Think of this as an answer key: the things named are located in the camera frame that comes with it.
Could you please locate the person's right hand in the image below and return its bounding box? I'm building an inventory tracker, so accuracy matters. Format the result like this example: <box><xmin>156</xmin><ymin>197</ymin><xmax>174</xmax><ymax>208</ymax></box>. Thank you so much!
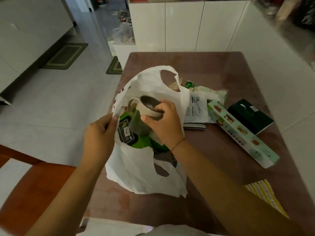
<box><xmin>140</xmin><ymin>99</ymin><xmax>185</xmax><ymax>151</ymax></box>

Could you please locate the person's left hand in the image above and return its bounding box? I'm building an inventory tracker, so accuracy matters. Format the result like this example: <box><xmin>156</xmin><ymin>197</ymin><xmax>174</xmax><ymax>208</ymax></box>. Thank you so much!
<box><xmin>80</xmin><ymin>113</ymin><xmax>119</xmax><ymax>170</ymax></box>

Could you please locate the blue striped pack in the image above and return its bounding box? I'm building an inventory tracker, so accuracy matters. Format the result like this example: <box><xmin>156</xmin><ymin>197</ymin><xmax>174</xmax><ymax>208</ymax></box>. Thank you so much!
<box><xmin>183</xmin><ymin>122</ymin><xmax>207</xmax><ymax>130</ymax></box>

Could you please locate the glass jar beige lid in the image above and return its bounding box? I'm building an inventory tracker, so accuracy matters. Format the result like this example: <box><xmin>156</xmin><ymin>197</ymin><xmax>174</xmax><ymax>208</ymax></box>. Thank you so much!
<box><xmin>127</xmin><ymin>95</ymin><xmax>164</xmax><ymax>137</ymax></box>

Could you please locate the grey purple cloth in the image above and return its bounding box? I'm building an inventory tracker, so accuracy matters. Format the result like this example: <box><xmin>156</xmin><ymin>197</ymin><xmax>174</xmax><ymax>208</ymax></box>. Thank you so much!
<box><xmin>153</xmin><ymin>150</ymin><xmax>177</xmax><ymax>177</ymax></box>

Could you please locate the green black pack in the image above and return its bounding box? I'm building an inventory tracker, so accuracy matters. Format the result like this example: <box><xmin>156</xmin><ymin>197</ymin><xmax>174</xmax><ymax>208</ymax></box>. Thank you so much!
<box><xmin>117</xmin><ymin>113</ymin><xmax>153</xmax><ymax>149</ymax></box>

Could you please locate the white labelled pouch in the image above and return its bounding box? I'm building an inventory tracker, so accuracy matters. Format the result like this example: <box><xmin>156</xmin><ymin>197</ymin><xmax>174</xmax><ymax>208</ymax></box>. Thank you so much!
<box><xmin>183</xmin><ymin>92</ymin><xmax>210</xmax><ymax>124</ymax></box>

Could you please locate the white plastic shopping bag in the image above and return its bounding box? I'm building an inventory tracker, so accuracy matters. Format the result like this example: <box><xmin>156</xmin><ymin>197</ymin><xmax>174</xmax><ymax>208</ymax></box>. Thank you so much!
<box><xmin>105</xmin><ymin>66</ymin><xmax>191</xmax><ymax>198</ymax></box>

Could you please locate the green white cotton pack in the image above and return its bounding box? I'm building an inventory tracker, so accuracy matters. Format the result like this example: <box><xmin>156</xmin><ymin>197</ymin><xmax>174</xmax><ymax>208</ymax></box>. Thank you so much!
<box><xmin>184</xmin><ymin>80</ymin><xmax>228</xmax><ymax>106</ymax></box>

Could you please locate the long light green box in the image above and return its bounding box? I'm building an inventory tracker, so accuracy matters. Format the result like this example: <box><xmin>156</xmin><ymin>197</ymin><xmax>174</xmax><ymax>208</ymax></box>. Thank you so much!
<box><xmin>207</xmin><ymin>100</ymin><xmax>280</xmax><ymax>169</ymax></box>

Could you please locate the dark green box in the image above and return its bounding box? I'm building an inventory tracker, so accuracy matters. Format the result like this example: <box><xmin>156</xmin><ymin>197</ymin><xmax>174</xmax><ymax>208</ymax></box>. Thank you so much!
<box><xmin>227</xmin><ymin>98</ymin><xmax>274</xmax><ymax>135</ymax></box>

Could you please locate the person's right forearm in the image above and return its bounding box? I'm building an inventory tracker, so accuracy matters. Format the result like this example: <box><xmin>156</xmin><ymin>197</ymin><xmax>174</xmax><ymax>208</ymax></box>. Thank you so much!
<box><xmin>171</xmin><ymin>139</ymin><xmax>308</xmax><ymax>236</ymax></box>

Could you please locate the person's left forearm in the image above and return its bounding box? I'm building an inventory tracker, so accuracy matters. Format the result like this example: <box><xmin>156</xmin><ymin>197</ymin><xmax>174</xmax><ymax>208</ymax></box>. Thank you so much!
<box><xmin>24</xmin><ymin>162</ymin><xmax>106</xmax><ymax>236</ymax></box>

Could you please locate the person's grey shirt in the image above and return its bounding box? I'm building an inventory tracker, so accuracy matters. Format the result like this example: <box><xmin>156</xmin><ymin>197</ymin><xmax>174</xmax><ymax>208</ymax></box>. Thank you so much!
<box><xmin>136</xmin><ymin>225</ymin><xmax>217</xmax><ymax>236</ymax></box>

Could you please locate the clear plastic bag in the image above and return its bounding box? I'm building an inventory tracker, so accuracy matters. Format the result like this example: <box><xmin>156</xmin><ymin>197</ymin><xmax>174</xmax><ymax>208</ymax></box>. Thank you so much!
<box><xmin>111</xmin><ymin>22</ymin><xmax>135</xmax><ymax>43</ymax></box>

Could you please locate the black patterned bag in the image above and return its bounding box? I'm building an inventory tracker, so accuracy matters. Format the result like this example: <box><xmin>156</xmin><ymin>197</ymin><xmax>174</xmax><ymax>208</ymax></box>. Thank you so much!
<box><xmin>293</xmin><ymin>0</ymin><xmax>315</xmax><ymax>30</ymax></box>

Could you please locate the reddish brown table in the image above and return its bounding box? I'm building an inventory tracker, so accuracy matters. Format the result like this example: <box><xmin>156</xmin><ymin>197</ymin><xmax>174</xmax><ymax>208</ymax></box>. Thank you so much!
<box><xmin>83</xmin><ymin>52</ymin><xmax>315</xmax><ymax>234</ymax></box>

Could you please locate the small green floor mat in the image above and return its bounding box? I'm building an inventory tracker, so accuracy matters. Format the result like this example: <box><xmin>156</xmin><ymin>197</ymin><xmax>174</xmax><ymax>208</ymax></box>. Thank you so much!
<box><xmin>106</xmin><ymin>56</ymin><xmax>123</xmax><ymax>75</ymax></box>

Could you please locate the orange wooden chair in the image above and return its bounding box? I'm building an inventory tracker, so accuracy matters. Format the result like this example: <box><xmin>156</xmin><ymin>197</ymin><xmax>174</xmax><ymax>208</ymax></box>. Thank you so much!
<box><xmin>0</xmin><ymin>144</ymin><xmax>77</xmax><ymax>236</ymax></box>

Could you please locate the white square box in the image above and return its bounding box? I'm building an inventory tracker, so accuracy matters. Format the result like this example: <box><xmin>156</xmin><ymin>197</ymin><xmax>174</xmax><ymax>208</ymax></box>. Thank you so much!
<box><xmin>108</xmin><ymin>40</ymin><xmax>137</xmax><ymax>70</ymax></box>

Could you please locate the large green floor mat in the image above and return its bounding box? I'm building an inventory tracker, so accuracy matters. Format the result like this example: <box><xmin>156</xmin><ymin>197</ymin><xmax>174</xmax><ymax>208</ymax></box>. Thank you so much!
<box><xmin>40</xmin><ymin>43</ymin><xmax>89</xmax><ymax>70</ymax></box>

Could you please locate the white door cabinet row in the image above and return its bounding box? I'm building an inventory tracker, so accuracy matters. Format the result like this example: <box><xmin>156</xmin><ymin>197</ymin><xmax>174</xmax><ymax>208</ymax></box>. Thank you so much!
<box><xmin>128</xmin><ymin>0</ymin><xmax>249</xmax><ymax>52</ymax></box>

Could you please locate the white counter unit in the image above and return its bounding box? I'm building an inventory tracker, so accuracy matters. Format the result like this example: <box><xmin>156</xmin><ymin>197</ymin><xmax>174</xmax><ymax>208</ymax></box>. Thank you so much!
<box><xmin>227</xmin><ymin>0</ymin><xmax>315</xmax><ymax>189</ymax></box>

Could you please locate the white sideboard cabinet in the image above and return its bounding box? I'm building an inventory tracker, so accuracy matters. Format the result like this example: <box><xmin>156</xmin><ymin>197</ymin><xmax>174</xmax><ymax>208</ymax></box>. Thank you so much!
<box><xmin>0</xmin><ymin>0</ymin><xmax>74</xmax><ymax>105</ymax></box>

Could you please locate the beige bottle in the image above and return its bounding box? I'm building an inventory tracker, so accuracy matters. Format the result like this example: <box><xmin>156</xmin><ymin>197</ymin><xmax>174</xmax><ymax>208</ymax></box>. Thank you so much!
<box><xmin>275</xmin><ymin>0</ymin><xmax>296</xmax><ymax>21</ymax></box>

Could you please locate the thin wrist bracelet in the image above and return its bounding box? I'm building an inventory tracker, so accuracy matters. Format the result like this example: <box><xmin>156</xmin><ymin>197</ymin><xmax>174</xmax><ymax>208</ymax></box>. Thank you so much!
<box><xmin>171</xmin><ymin>137</ymin><xmax>186</xmax><ymax>152</ymax></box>

